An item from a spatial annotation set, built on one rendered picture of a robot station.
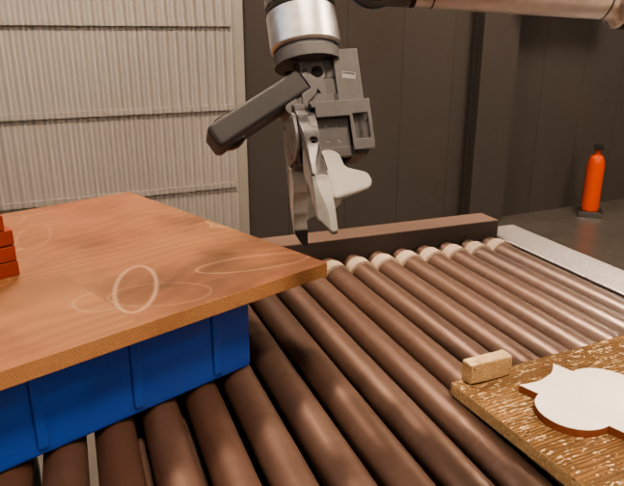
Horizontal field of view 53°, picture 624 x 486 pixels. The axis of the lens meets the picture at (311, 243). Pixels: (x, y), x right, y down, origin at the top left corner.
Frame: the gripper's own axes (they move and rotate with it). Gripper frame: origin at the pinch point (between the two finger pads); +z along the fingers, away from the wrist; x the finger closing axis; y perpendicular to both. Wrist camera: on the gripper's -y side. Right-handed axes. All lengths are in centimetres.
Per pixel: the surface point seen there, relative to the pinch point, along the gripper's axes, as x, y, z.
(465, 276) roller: 35.3, 32.9, 6.6
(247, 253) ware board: 15.8, -5.2, -0.6
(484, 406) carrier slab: -1.9, 15.6, 19.1
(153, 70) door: 271, -17, -118
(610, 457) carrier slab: -11.1, 22.8, 23.4
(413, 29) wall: 300, 145, -145
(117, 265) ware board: 14.7, -21.0, -0.9
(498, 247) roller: 47, 46, 2
